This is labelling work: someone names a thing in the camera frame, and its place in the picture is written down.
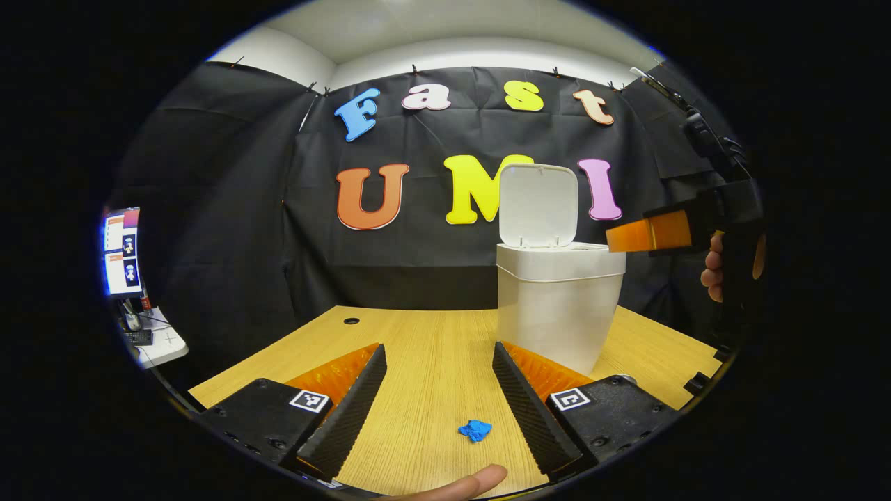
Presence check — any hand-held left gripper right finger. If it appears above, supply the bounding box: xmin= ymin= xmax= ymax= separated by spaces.
xmin=491 ymin=341 xmax=681 ymax=482

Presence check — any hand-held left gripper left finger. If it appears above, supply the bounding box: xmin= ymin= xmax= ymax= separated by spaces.
xmin=200 ymin=342 xmax=388 ymax=482

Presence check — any white desktop garbage bin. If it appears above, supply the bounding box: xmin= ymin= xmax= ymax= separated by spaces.
xmin=496 ymin=163 xmax=627 ymax=376

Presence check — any wooden desktop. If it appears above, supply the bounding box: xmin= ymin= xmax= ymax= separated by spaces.
xmin=188 ymin=305 xmax=725 ymax=500

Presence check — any white side table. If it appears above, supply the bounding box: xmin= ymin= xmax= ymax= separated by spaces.
xmin=125 ymin=306 xmax=189 ymax=368

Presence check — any black backdrop cloth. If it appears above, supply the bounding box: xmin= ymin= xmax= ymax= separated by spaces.
xmin=104 ymin=59 xmax=759 ymax=390

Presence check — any computer monitor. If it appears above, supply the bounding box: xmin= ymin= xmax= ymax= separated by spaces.
xmin=103 ymin=207 xmax=143 ymax=299

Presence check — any row of black cloth clips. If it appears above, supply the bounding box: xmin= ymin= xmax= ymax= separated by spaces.
xmin=226 ymin=54 xmax=669 ymax=98

